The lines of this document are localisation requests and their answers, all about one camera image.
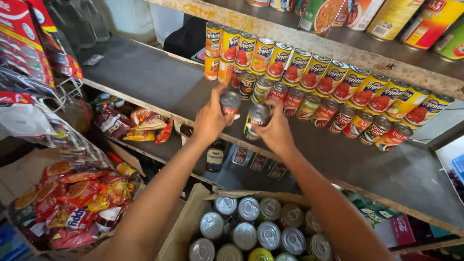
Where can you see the green packets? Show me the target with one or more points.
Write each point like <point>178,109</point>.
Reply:
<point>373,213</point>

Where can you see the person's left hand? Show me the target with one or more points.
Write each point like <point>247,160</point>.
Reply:
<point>208,121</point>

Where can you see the hanging red sachet strips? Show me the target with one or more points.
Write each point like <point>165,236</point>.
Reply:
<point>25,40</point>

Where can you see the small red sardine can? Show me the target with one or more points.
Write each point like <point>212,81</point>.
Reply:
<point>230,103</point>

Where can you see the dark glass bottle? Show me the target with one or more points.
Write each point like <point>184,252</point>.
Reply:
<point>215,156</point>

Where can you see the row of tall yellow tins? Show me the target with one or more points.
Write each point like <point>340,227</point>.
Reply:
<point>319,74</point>

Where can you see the small green yellow can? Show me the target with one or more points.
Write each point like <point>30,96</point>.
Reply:
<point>255,119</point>

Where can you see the person's right hand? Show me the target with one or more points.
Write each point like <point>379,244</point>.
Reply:
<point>277,132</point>

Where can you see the row of grey plastic bottles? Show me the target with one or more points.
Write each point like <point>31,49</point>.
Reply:
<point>78,21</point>

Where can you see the group of large tins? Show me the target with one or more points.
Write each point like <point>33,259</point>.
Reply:
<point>391,18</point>

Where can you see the black bag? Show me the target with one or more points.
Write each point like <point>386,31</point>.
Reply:
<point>185,38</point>

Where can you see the hanging clear plastic bag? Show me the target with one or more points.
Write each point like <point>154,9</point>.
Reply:
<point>47,127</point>

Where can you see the cardboard box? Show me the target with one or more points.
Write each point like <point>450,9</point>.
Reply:
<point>181,224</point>

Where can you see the blue crate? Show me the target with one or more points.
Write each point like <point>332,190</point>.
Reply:
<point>458,167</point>

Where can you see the small dark sachet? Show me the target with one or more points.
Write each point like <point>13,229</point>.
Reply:
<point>258,162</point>
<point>277,170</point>
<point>240,156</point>

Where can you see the carton of red snack packets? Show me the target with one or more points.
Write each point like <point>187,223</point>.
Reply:
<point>69,206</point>

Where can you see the wooden shelf unit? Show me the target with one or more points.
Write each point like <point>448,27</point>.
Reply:
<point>152,76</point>

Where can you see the heap of snack bags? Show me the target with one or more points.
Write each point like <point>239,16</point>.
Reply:
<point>127,121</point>

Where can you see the group of silver-topped tins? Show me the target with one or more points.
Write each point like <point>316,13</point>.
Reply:
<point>253,232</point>

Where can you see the row of short sardine tins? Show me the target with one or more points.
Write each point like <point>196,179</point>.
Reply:
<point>326,112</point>

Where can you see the small silver sachet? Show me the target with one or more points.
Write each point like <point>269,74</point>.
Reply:
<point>93,60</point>

